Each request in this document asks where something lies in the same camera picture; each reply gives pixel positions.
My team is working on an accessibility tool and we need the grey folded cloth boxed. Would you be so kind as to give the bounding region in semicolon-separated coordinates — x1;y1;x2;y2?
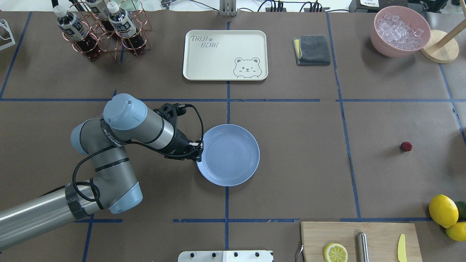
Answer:
292;35;331;66

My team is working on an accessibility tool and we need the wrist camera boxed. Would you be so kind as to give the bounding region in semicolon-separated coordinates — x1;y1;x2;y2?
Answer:
153;103;187;121

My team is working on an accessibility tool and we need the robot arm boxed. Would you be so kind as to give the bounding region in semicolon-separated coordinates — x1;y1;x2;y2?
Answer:
1;93;204;251

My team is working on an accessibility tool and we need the tea bottle front right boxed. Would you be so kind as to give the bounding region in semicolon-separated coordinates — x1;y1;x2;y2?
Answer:
107;1;146;57

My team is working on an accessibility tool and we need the blue round plate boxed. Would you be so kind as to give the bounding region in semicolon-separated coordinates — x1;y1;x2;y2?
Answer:
197;124;261;186

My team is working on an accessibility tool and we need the yellow plastic knife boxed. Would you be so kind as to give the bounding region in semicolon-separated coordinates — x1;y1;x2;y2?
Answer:
397;234;407;262

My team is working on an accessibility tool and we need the tea bottle back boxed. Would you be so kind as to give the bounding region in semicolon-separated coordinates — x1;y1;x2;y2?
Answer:
85;0;119;40

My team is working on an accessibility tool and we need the tea bottle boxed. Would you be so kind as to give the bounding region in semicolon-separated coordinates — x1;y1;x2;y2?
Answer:
53;5;100;61
107;1;146;57
85;0;119;40

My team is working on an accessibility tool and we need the round wooden stand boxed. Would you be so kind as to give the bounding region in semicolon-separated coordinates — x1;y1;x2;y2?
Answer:
420;19;466;64

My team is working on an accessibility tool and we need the green lime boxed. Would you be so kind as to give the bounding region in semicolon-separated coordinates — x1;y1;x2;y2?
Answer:
455;201;466;222

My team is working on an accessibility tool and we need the tea bottle front left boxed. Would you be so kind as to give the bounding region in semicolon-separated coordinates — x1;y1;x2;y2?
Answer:
53;5;100;61

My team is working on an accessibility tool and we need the red strawberry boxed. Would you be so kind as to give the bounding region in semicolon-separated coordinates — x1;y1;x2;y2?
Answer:
399;141;413;152

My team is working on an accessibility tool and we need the cream bear tray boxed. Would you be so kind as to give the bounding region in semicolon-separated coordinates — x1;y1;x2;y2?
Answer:
182;30;268;81

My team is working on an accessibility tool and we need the white wire cup rack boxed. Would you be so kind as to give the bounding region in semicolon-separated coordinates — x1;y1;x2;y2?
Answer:
0;19;16;51

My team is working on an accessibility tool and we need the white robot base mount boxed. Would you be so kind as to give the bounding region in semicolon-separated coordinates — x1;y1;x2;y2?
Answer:
178;250;274;262

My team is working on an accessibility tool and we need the half lemon slice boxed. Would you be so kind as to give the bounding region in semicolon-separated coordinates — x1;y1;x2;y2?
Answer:
323;243;348;262

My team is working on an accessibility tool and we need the steel knife handle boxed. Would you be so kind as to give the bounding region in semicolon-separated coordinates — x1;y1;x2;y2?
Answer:
356;232;370;262

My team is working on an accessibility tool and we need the pink bowl of ice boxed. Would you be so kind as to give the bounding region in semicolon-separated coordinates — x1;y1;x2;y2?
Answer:
371;5;431;57

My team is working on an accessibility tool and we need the copper wire bottle rack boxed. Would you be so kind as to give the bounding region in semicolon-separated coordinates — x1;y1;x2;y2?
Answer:
52;0;152;60

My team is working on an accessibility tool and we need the aluminium frame post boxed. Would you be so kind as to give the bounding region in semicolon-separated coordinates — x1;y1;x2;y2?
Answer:
219;0;237;17

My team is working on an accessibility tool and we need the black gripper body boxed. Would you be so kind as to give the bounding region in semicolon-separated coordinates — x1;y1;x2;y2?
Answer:
160;129;193;160

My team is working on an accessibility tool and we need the wooden cutting board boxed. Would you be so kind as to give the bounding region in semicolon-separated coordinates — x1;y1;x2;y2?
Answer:
301;222;423;262

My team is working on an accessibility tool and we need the large yellow lemon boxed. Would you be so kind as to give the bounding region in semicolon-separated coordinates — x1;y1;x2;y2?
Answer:
429;194;459;229

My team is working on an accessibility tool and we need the small yellow lemon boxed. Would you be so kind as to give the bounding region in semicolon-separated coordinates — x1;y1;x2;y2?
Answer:
445;222;466;242

